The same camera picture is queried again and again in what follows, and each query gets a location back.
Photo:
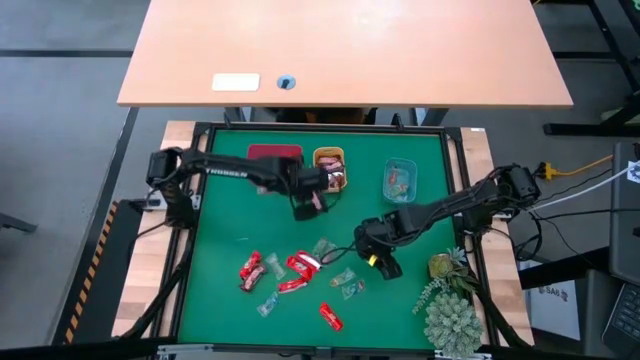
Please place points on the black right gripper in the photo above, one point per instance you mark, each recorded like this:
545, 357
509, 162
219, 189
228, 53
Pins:
380, 235

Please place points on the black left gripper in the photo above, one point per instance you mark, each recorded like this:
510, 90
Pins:
307, 181

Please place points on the brown Snickers bar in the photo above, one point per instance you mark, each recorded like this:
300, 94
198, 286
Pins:
317, 201
330, 161
336, 171
253, 278

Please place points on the white Snickers bar wrapper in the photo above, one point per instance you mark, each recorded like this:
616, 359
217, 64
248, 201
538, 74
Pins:
337, 181

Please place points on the white-backed KitKat bar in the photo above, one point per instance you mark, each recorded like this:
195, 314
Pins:
311, 260

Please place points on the red KitKat bar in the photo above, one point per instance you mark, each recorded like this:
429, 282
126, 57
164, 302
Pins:
292, 285
299, 266
250, 264
331, 316

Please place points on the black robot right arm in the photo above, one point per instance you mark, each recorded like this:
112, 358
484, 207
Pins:
450, 202

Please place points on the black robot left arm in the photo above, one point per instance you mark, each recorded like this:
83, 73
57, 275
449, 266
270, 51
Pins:
225, 170

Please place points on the yellow plastic bin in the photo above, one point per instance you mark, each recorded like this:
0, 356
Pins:
345, 170

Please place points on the trailing faux succulent plant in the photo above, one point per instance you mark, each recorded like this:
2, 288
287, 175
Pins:
425, 297

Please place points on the green rosette faux succulent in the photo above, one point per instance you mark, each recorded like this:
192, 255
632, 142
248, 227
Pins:
440, 265

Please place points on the red plastic bin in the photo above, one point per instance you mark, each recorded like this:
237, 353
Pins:
275, 151

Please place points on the dark spiky faux plant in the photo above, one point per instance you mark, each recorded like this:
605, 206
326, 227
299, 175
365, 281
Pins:
465, 282

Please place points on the pale bushy faux plant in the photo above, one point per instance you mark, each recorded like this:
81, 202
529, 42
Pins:
452, 325

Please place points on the teal plastic bin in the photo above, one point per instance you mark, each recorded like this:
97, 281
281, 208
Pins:
400, 160

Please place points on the grey desk leg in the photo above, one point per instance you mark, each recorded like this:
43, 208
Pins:
432, 116
234, 114

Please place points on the green table mat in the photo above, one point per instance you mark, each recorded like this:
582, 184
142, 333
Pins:
225, 310

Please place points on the white rectangular pad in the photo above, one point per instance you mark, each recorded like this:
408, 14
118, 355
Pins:
235, 82

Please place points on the grey power strip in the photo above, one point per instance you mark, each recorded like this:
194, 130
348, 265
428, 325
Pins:
154, 202

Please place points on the orange wooden desk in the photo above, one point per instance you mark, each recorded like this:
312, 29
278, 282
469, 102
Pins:
350, 40

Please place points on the hazard-striped black floor plate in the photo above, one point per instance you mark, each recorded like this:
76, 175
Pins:
95, 280

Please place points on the grey cabinet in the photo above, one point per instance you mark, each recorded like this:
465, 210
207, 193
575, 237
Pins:
625, 225

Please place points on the black keyboard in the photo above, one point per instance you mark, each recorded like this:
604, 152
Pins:
625, 315

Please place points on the black stand foot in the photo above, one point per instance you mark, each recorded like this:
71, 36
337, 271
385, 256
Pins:
17, 222

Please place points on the black aluminium table frame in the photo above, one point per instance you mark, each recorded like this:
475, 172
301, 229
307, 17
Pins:
325, 126

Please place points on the black desk leg frame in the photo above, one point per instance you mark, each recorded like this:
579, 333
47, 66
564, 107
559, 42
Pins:
575, 129

